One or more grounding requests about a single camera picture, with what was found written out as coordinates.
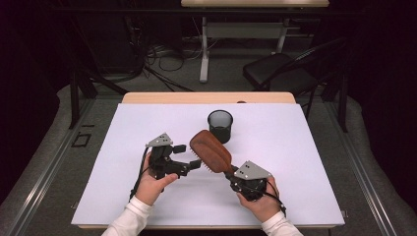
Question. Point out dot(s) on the black metal stand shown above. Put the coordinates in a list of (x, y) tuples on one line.
[(74, 98)]

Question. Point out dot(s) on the person's right hand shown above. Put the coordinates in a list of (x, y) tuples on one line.
[(265, 206)]

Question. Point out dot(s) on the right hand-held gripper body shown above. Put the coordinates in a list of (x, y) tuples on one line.
[(252, 172)]

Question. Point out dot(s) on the person's left hand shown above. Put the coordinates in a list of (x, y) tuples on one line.
[(150, 190)]

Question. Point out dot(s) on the brown wooden hairbrush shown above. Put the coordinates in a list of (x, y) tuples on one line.
[(209, 150)]

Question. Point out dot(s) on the black mesh pen cup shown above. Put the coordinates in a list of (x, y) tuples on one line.
[(221, 121)]

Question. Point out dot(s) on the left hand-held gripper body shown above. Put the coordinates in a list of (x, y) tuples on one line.
[(162, 160)]

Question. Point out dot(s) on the metal floor rail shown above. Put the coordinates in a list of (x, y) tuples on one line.
[(360, 170), (49, 167)]

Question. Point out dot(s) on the black folding chair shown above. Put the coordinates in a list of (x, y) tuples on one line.
[(278, 72)]

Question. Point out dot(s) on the white-legged desk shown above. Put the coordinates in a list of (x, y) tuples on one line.
[(204, 49)]

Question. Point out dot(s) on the white table mat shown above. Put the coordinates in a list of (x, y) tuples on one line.
[(295, 137)]

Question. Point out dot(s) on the black metal crossbar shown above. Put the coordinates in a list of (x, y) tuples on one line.
[(131, 11)]

